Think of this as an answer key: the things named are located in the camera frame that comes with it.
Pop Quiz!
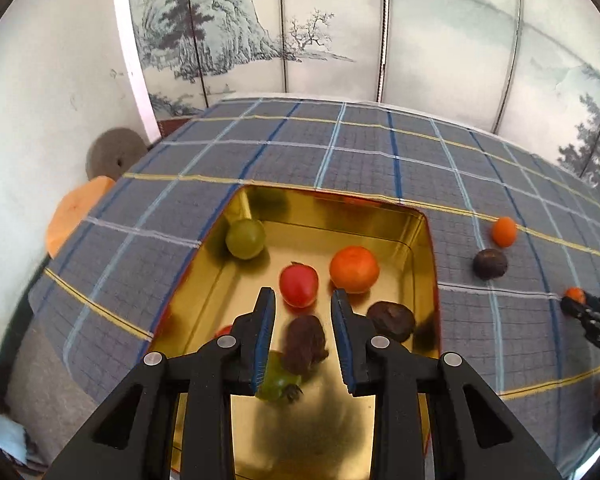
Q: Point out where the white cloth on floor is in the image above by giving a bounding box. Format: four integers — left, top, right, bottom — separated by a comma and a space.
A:
0, 414, 28, 466

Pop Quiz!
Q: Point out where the red gold tin box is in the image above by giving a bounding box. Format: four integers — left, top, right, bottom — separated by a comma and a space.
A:
151, 186, 440, 479

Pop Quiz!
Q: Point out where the large orange mandarin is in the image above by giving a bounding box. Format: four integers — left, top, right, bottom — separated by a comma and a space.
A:
329, 246, 380, 294

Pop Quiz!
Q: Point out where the green tomato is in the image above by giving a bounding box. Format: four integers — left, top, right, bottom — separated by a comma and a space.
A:
256, 351, 303, 403
225, 219, 265, 260

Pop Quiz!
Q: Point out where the plaid grey tablecloth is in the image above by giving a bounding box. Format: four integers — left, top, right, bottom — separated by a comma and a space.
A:
30, 98, 600, 477

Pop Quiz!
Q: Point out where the painted folding screen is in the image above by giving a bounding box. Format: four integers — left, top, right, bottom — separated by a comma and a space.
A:
128, 0, 600, 192

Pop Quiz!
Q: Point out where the red tomato with calyx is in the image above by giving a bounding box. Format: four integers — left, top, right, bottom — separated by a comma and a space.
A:
278, 262, 320, 309

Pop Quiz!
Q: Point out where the dark passion fruit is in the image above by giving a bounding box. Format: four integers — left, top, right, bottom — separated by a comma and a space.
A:
472, 248, 508, 281
366, 301, 416, 344

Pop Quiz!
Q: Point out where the red oval tomato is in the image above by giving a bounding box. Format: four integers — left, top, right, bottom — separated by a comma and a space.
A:
214, 324, 233, 338

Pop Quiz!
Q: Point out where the small orange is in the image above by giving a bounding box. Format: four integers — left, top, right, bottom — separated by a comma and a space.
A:
282, 314, 329, 376

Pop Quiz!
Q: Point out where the orange stool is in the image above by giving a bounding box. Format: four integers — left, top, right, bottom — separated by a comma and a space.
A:
45, 176, 114, 258

